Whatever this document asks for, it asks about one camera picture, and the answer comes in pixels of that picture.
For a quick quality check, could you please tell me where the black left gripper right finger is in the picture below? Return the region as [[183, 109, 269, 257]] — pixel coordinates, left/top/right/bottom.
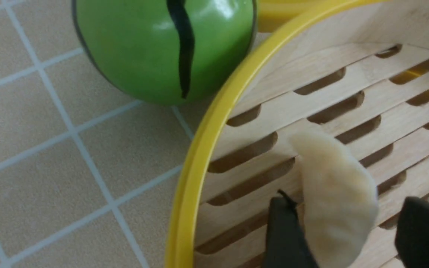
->
[[395, 197, 429, 268]]

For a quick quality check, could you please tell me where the beige checkered tablecloth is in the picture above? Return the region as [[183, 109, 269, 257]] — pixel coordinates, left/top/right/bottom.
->
[[0, 0, 213, 268]]

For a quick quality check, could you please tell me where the round bamboo steamer tray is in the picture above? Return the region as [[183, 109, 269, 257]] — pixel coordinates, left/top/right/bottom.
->
[[165, 0, 429, 268]]

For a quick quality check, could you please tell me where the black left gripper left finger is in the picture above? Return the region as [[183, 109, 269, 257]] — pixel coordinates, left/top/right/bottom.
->
[[262, 190, 318, 268]]

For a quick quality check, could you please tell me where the green striped watermelon ball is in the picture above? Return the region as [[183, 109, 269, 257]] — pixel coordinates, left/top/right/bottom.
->
[[71, 0, 258, 106]]

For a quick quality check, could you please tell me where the pale dumpling front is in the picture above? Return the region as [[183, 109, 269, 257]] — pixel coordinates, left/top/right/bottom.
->
[[290, 130, 379, 268]]

